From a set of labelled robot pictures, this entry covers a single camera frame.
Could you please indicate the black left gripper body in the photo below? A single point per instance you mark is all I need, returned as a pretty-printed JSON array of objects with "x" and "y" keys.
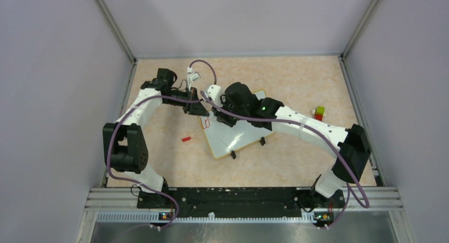
[{"x": 187, "y": 95}]

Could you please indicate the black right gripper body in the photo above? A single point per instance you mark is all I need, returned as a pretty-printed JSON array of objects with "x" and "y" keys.
[{"x": 229, "y": 106}]

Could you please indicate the yellow framed whiteboard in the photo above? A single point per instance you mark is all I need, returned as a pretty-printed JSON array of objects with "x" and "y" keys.
[{"x": 226, "y": 141}]

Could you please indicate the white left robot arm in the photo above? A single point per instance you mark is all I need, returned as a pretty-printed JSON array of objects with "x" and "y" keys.
[{"x": 125, "y": 149}]

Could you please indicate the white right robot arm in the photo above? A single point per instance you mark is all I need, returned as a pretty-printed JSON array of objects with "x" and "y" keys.
[{"x": 349, "y": 146}]

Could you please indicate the red green lego car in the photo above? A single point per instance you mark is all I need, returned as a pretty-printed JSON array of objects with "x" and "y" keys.
[{"x": 318, "y": 113}]

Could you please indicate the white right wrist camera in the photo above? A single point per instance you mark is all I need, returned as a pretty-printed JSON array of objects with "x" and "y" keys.
[{"x": 214, "y": 92}]

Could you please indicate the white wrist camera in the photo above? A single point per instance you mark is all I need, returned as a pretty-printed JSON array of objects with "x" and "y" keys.
[
  {"x": 191, "y": 77},
  {"x": 214, "y": 92}
]

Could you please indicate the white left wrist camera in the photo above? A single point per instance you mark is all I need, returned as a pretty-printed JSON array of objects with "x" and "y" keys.
[{"x": 191, "y": 77}]

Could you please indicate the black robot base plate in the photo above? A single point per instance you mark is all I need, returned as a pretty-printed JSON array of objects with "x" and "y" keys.
[{"x": 241, "y": 202}]

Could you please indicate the aluminium frame rail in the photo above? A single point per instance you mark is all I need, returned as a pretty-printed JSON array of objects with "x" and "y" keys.
[{"x": 119, "y": 204}]

